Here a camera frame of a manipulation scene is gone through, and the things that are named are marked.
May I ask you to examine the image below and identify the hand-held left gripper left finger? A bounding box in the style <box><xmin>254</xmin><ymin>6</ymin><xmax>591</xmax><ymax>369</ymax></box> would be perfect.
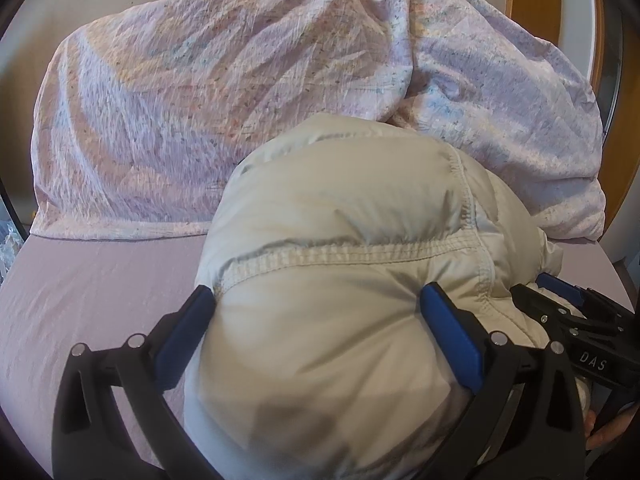
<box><xmin>51</xmin><ymin>285</ymin><xmax>226</xmax><ymax>480</ymax></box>

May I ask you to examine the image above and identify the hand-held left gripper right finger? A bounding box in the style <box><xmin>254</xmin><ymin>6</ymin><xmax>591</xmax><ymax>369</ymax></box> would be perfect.
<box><xmin>415</xmin><ymin>281</ymin><xmax>586</xmax><ymax>480</ymax></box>

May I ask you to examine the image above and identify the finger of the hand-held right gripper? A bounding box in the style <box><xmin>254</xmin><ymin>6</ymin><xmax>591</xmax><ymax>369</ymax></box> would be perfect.
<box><xmin>510</xmin><ymin>284</ymin><xmax>586</xmax><ymax>346</ymax></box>
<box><xmin>536</xmin><ymin>272</ymin><xmax>626</xmax><ymax>313</ymax></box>

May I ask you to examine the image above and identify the white puffer jacket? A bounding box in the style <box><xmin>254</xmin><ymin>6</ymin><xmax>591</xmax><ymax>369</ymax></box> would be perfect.
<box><xmin>182</xmin><ymin>112</ymin><xmax>593</xmax><ymax>480</ymax></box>

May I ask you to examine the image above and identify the person's right hand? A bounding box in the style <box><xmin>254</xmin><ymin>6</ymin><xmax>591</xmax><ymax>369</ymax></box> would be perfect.
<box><xmin>585</xmin><ymin>405</ymin><xmax>633</xmax><ymax>451</ymax></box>

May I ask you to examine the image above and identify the bed with lilac sheet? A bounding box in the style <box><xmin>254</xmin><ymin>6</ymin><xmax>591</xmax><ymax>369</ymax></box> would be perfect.
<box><xmin>0</xmin><ymin>230</ymin><xmax>636</xmax><ymax>480</ymax></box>

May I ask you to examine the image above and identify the lilac patterned duvet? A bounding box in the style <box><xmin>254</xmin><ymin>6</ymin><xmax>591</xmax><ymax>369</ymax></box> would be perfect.
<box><xmin>30</xmin><ymin>0</ymin><xmax>606</xmax><ymax>241</ymax></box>

